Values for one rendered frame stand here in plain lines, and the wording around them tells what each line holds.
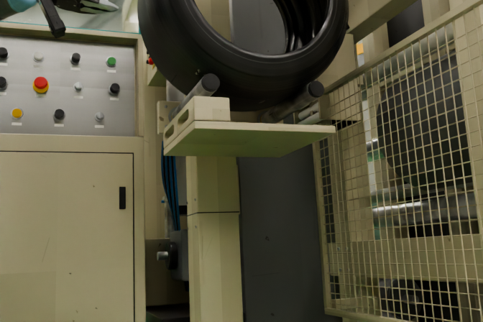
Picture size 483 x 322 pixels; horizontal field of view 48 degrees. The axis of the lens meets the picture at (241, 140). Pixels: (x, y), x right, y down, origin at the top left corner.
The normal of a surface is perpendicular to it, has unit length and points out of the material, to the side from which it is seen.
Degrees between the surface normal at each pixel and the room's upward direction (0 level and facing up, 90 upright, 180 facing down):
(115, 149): 90
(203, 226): 90
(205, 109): 90
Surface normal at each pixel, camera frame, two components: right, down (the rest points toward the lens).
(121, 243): 0.33, -0.20
